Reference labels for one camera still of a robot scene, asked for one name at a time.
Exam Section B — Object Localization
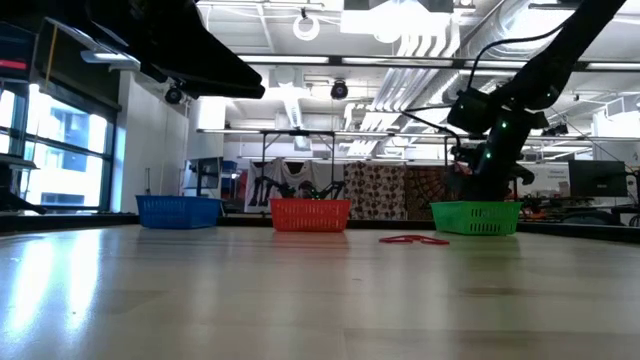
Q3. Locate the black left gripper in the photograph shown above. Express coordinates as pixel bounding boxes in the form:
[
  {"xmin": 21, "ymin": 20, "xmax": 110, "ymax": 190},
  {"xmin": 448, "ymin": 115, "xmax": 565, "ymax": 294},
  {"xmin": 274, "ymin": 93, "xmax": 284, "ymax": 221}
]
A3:
[{"xmin": 0, "ymin": 0, "xmax": 267, "ymax": 100}]

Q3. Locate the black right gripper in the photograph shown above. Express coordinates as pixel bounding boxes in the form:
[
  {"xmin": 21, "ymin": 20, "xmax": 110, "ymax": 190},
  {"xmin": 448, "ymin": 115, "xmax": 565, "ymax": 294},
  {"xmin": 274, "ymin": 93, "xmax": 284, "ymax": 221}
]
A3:
[{"xmin": 452, "ymin": 109, "xmax": 550, "ymax": 203}]

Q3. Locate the green plastic basket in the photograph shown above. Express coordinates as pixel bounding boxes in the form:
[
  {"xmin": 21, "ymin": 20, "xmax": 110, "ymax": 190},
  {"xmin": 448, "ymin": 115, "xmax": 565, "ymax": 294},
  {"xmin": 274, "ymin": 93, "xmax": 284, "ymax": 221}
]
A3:
[{"xmin": 430, "ymin": 200, "xmax": 523, "ymax": 237}]

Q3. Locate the dark patterned cloth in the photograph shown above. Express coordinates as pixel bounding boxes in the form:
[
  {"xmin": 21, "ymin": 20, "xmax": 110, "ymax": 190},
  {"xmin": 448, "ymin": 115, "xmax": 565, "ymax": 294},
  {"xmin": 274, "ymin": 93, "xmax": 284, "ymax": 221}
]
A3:
[{"xmin": 405, "ymin": 165, "xmax": 459, "ymax": 221}]

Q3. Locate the long ceiling light strip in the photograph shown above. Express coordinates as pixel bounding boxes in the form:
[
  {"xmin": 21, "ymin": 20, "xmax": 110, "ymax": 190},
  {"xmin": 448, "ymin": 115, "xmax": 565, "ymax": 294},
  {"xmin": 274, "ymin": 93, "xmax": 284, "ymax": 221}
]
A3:
[{"xmin": 79, "ymin": 49, "xmax": 640, "ymax": 71}]

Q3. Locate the blue storage bin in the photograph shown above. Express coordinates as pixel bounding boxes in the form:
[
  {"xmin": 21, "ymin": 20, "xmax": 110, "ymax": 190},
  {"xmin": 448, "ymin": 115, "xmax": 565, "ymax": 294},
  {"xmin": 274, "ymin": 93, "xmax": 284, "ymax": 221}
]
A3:
[{"xmin": 221, "ymin": 159, "xmax": 239, "ymax": 199}]

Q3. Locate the black monitor cart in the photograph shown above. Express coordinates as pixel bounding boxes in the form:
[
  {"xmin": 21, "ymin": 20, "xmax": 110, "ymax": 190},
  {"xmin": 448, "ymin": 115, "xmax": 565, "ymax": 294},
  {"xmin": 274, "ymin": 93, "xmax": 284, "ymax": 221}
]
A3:
[{"xmin": 182, "ymin": 156, "xmax": 224, "ymax": 199}]

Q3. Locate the brown dotted cloth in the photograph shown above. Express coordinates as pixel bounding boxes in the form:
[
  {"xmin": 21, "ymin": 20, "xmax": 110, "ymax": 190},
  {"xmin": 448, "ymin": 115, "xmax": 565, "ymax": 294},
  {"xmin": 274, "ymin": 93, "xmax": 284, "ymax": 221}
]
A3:
[{"xmin": 343, "ymin": 161, "xmax": 407, "ymax": 221}]

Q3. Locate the black desktop monitor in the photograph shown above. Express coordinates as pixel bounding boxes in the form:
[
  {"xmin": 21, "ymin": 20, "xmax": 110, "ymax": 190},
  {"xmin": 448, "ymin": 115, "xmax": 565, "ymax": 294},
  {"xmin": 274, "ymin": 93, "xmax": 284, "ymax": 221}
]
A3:
[{"xmin": 568, "ymin": 159, "xmax": 629, "ymax": 198}]

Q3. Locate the grey draped cloth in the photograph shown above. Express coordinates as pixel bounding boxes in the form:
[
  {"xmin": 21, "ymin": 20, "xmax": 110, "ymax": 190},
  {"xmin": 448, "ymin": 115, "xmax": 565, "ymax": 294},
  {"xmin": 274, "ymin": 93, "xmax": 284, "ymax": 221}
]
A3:
[{"xmin": 247, "ymin": 158, "xmax": 345, "ymax": 214}]

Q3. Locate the blue plastic basket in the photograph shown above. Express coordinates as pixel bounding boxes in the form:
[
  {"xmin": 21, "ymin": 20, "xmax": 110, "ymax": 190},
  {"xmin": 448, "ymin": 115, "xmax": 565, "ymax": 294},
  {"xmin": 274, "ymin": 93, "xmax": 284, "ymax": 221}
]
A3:
[{"xmin": 135, "ymin": 194, "xmax": 223, "ymax": 230}]

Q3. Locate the red plastic basket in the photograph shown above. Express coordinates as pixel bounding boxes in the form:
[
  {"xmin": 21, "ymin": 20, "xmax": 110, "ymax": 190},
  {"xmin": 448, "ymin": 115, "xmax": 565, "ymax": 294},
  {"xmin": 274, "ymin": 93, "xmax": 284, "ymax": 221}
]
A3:
[{"xmin": 269, "ymin": 197, "xmax": 353, "ymax": 233}]

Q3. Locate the black computer monitor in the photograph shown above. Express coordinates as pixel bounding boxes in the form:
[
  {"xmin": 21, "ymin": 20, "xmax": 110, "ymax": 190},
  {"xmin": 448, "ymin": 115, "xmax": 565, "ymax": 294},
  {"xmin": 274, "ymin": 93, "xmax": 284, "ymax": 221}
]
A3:
[{"xmin": 0, "ymin": 22, "xmax": 40, "ymax": 84}]

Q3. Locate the white ring light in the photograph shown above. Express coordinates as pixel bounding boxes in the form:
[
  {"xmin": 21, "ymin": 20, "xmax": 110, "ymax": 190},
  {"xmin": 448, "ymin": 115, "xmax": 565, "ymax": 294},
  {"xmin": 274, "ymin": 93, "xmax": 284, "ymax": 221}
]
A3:
[{"xmin": 292, "ymin": 13, "xmax": 322, "ymax": 43}]

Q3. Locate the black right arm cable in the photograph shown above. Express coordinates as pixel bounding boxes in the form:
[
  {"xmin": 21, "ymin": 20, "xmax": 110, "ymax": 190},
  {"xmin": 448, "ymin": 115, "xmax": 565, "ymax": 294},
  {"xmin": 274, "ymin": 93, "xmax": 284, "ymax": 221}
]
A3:
[{"xmin": 399, "ymin": 22, "xmax": 571, "ymax": 151}]

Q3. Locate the yellow hanging cord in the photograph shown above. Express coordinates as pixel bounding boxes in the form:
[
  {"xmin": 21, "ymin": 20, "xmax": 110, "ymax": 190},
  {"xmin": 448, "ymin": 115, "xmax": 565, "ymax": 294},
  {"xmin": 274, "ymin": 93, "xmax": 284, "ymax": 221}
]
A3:
[{"xmin": 43, "ymin": 23, "xmax": 60, "ymax": 92}]

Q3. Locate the black metal table frame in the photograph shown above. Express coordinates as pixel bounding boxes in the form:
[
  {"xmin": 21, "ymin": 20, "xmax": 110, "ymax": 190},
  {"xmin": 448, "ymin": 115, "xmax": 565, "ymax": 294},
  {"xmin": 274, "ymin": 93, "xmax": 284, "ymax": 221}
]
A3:
[{"xmin": 0, "ymin": 212, "xmax": 640, "ymax": 245}]

